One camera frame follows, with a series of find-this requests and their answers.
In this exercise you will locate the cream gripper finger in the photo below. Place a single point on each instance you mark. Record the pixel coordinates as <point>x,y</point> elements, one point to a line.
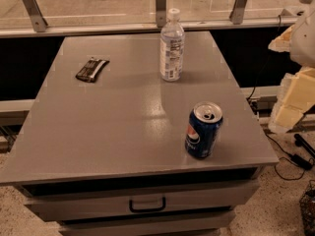
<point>295,97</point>
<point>282,42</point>

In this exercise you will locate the clear plastic water bottle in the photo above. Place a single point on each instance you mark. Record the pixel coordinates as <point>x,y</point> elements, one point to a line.
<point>172,37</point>

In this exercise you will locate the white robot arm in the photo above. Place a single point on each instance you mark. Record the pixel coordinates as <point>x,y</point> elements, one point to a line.
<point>302,43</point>

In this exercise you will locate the blue pepsi can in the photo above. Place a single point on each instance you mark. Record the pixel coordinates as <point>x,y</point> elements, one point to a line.
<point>204,124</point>

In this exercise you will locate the black rod on floor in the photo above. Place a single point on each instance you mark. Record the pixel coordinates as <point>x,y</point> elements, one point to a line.
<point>300,142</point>

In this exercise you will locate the black snack wrapper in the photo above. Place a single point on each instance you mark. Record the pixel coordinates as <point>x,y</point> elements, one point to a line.
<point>89,73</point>

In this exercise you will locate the grey drawer cabinet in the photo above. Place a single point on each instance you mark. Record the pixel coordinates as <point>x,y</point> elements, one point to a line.
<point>87,149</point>

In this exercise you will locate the right metal bracket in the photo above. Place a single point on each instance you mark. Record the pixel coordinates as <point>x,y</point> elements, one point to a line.
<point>237,13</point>

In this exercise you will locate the metal bracket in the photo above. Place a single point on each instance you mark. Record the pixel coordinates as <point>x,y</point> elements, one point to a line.
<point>160,13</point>
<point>237,13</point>
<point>38,22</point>

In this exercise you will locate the black wire basket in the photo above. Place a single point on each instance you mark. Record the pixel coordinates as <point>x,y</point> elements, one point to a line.
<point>307,207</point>

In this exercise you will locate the middle metal bracket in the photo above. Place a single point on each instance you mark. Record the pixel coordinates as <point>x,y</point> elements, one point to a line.
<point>160,13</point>

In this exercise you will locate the black drawer handle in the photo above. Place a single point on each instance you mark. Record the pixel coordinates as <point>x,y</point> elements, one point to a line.
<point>147,205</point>

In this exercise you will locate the left metal bracket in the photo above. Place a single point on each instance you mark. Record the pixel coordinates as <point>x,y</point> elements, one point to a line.
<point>38,22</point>

